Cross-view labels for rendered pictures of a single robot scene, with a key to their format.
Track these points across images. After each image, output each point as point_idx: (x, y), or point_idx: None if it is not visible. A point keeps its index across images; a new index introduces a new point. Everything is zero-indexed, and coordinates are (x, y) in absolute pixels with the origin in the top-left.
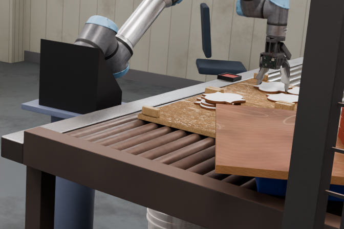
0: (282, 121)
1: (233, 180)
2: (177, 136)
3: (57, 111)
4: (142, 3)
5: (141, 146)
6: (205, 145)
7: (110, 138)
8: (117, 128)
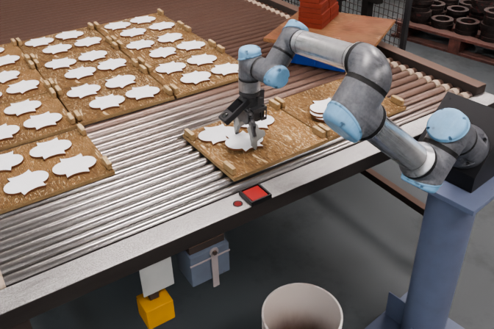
0: (339, 39)
1: None
2: None
3: None
4: (395, 123)
5: (409, 82)
6: None
7: (428, 90)
8: (422, 100)
